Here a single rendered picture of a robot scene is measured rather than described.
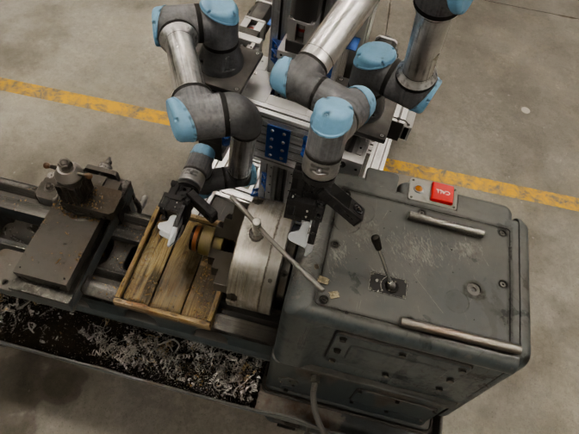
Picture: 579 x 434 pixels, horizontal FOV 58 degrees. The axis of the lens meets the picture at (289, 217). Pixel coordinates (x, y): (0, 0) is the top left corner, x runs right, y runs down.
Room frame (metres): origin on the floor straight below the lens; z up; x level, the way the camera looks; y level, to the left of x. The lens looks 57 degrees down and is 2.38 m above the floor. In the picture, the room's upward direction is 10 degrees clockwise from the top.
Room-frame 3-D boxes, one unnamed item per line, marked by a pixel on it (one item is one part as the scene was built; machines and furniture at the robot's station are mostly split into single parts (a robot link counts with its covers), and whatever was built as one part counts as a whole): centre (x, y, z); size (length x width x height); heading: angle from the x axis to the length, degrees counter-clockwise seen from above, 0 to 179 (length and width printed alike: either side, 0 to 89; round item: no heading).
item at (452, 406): (0.69, -0.33, 0.43); 0.60 x 0.48 x 0.86; 85
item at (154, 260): (0.73, 0.31, 0.89); 0.36 x 0.30 x 0.04; 175
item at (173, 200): (0.83, 0.33, 1.08); 0.12 x 0.09 x 0.08; 175
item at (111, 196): (0.83, 0.62, 0.99); 0.20 x 0.10 x 0.05; 85
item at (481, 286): (0.69, -0.33, 1.06); 0.59 x 0.48 x 0.39; 85
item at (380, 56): (1.26, -0.18, 1.33); 0.13 x 0.12 x 0.14; 65
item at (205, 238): (0.72, 0.22, 1.08); 0.09 x 0.09 x 0.09; 85
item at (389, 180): (0.90, -0.23, 1.24); 0.09 x 0.08 x 0.03; 85
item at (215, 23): (1.36, 0.32, 1.33); 0.13 x 0.12 x 0.14; 113
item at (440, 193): (0.89, -0.40, 1.26); 0.06 x 0.06 x 0.02; 85
